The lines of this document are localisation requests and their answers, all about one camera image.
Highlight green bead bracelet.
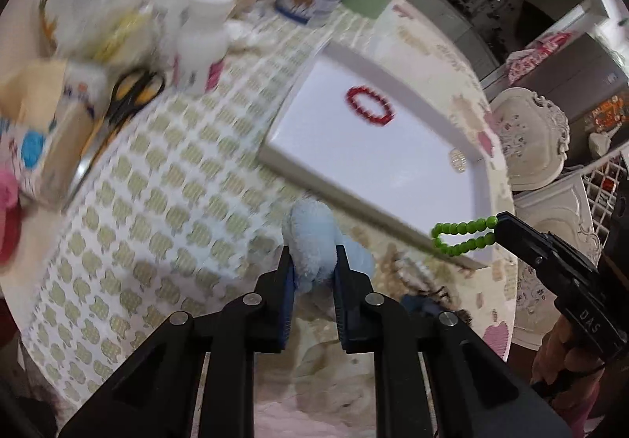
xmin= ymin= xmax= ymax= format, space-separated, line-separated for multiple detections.
xmin=431 ymin=217 xmax=497 ymax=256

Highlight colourful tissue pack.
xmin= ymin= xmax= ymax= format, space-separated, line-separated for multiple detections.
xmin=0 ymin=59 xmax=110 ymax=209

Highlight person's right hand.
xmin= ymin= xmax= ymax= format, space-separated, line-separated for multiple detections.
xmin=533 ymin=315 xmax=610 ymax=419

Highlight pink floral hanging cloth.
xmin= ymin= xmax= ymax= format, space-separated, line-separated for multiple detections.
xmin=508 ymin=31 xmax=574 ymax=83

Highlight kitchen cabinet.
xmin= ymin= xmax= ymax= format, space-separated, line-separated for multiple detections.
xmin=407 ymin=0 xmax=498 ymax=81

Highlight cream carved floral chair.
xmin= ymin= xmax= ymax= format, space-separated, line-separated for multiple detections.
xmin=511 ymin=172 xmax=604 ymax=351
xmin=491 ymin=88 xmax=571 ymax=192

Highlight quilted patterned tablecloth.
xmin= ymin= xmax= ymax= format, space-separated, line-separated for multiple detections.
xmin=0 ymin=0 xmax=517 ymax=438

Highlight white tray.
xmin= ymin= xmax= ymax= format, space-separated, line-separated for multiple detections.
xmin=259 ymin=41 xmax=495 ymax=270

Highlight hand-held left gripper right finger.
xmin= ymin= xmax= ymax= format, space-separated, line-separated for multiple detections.
xmin=334 ymin=246 xmax=573 ymax=438

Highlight pink round container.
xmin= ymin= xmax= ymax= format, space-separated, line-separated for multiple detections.
xmin=0 ymin=167 xmax=24 ymax=264

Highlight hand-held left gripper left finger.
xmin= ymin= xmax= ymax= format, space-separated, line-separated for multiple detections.
xmin=58 ymin=246 xmax=296 ymax=438

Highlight white wire rack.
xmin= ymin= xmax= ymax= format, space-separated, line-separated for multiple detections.
xmin=581 ymin=157 xmax=629 ymax=235

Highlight clear plastic bag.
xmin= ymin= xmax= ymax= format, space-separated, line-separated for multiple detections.
xmin=38 ymin=0 xmax=154 ymax=62

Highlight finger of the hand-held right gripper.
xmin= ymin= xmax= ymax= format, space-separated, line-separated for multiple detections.
xmin=493 ymin=213 xmax=561 ymax=272

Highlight white bottle pink label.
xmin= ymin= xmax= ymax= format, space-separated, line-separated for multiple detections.
xmin=174 ymin=0 xmax=240 ymax=96

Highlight red bead bracelet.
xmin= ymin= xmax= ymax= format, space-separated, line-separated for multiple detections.
xmin=345 ymin=85 xmax=396 ymax=126

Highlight blue hair claw clip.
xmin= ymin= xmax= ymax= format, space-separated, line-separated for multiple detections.
xmin=400 ymin=293 xmax=445 ymax=317

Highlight white bead necklace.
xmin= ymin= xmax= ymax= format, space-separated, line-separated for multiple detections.
xmin=386 ymin=255 xmax=440 ymax=292

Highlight yellow black handled scissors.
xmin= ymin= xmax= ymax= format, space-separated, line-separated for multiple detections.
xmin=64 ymin=68 xmax=165 ymax=208

